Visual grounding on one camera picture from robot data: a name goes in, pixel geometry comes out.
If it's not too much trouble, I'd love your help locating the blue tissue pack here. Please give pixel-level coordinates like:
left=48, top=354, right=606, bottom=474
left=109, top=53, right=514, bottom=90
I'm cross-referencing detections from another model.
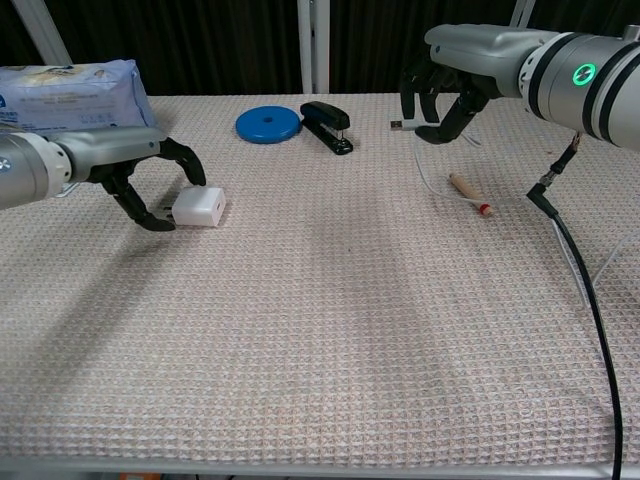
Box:
left=0, top=59, right=157, bottom=135

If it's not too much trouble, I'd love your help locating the black stapler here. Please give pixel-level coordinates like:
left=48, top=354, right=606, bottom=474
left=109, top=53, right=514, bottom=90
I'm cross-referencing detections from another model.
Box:
left=299, top=100, right=355, bottom=157

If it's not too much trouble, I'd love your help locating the white power adapter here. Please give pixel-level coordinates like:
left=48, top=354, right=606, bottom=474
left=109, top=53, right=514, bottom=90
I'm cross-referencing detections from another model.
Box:
left=159, top=186, right=228, bottom=229

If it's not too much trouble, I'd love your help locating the blue round disc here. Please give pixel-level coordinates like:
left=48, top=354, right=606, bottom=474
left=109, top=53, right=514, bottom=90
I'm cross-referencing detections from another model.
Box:
left=234, top=106, right=303, bottom=147

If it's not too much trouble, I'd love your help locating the grey metal frame post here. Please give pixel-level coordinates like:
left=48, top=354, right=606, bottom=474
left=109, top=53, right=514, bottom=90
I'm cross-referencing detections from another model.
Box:
left=16, top=0, right=72, bottom=67
left=509, top=0, right=537, bottom=29
left=296, top=0, right=332, bottom=95

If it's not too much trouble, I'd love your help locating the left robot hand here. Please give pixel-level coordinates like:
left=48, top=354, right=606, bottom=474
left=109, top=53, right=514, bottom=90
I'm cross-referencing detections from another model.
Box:
left=55, top=124, right=208, bottom=233

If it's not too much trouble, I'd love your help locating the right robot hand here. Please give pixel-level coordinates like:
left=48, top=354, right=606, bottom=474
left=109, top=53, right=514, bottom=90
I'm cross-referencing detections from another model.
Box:
left=399, top=23, right=557, bottom=147

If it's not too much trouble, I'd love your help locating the black ribbed curtain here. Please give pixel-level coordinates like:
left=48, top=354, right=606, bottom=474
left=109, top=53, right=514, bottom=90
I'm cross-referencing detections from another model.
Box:
left=0, top=0, right=640, bottom=96

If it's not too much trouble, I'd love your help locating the small wooden stick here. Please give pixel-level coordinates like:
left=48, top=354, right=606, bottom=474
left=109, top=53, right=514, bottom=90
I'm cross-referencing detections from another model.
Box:
left=447, top=172, right=497, bottom=220

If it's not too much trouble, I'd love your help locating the white USB cable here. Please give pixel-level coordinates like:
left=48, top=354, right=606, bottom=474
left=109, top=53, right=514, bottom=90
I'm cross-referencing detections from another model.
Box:
left=389, top=117, right=640, bottom=312

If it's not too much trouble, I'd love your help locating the beige waffle table cloth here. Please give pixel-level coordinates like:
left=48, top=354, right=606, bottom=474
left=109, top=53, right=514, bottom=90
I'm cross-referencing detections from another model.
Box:
left=0, top=92, right=640, bottom=474

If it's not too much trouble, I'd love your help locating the black cable with angled plug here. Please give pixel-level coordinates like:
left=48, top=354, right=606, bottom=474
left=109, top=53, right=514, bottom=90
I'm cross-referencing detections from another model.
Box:
left=525, top=132, right=627, bottom=480

